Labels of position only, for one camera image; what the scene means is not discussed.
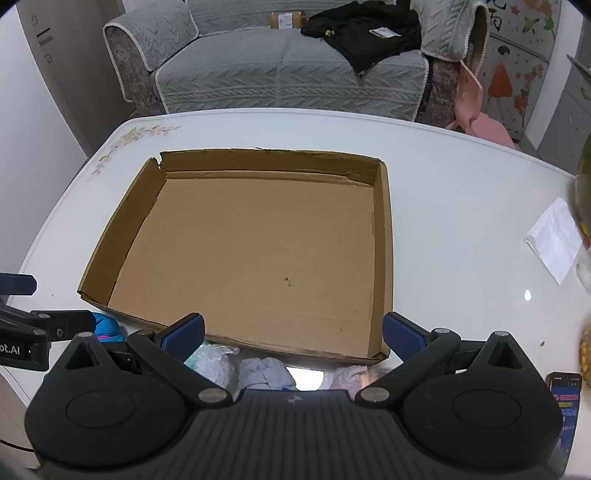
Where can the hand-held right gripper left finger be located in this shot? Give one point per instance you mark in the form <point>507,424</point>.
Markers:
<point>184,336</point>

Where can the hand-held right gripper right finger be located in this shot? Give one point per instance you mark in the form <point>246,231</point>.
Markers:
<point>404,339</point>

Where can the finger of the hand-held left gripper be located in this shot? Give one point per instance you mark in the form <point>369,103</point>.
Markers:
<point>16,284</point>
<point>69,323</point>

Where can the blue knit bundle pink tie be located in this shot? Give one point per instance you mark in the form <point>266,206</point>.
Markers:
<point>106,325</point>

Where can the bubble wrap bundle teal tie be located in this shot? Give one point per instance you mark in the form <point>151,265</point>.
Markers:
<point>214,364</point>

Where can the pastel bubble wrap bundle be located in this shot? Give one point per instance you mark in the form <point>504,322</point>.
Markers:
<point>351,376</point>

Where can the grey sock bundle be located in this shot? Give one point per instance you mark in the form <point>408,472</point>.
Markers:
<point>268,374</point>

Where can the shallow cardboard box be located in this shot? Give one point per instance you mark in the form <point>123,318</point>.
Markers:
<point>254,240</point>

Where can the black smartphone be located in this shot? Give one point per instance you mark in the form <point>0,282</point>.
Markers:
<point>565,415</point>

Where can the white paper sheet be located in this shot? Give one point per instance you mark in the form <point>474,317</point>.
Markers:
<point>554,240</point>

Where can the yellow beaded object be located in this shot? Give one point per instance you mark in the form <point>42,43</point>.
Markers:
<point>586,355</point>

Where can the clear glass container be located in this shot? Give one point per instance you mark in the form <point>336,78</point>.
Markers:
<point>585,270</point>

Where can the grey wooden door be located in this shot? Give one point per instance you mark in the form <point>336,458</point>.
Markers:
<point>51,69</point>

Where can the glass fish tank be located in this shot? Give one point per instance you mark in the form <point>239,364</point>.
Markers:
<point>585,194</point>

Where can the pink plastic chair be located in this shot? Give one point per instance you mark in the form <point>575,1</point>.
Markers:
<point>471,101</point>

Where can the grey cabinet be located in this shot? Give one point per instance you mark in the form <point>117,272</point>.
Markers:
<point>568,120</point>

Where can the grey quilted sofa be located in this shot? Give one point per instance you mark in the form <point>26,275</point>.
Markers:
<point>258,69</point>

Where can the black jacket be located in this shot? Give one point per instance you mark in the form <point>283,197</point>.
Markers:
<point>369,41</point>

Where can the white panel floral stickers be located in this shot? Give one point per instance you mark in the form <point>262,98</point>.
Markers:
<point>517,55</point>

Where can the brown package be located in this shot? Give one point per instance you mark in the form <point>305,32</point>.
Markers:
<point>286,19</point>

